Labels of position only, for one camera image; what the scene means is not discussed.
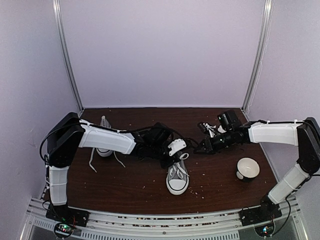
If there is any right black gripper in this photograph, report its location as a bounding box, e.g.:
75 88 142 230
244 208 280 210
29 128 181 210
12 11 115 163
193 129 235 155

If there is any grey sneaker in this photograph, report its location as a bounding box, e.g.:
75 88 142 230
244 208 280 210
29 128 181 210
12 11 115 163
165 153 190 196
88 115 126 173

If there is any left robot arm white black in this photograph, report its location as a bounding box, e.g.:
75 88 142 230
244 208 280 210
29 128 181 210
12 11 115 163
40 112 188 222

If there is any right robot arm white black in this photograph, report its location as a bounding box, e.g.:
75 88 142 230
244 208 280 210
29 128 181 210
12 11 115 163
194 109 320 221

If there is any white fluted ceramic bowl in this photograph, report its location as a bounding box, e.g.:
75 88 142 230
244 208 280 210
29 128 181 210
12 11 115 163
217 125 226 133

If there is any black and white bowl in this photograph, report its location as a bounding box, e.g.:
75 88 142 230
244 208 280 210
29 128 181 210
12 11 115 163
235 157 260 183

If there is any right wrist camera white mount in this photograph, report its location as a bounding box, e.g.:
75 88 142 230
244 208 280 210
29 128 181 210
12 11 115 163
197 122 217 138

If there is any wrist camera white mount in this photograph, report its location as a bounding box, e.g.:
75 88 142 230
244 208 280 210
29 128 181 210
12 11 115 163
167 138 187 157
197 122 217 138

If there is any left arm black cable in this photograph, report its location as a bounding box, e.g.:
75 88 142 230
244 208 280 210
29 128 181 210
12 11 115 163
124 126 201 151

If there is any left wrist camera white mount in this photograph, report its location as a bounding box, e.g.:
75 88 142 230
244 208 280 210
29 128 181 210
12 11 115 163
167 138 187 157

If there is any front aluminium rail frame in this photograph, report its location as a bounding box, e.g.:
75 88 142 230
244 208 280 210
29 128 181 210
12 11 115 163
21 196 307 240

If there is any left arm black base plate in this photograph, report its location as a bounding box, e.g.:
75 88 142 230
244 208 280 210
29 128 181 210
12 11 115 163
45 205 90 227

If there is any right aluminium frame post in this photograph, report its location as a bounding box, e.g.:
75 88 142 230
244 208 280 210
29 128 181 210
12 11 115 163
242 0 274 114

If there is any aluminium frame post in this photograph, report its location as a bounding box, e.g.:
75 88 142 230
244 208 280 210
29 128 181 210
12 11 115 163
52 0 85 113
242 0 274 114

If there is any left aluminium frame post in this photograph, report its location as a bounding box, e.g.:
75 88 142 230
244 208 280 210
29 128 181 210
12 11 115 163
52 0 85 113

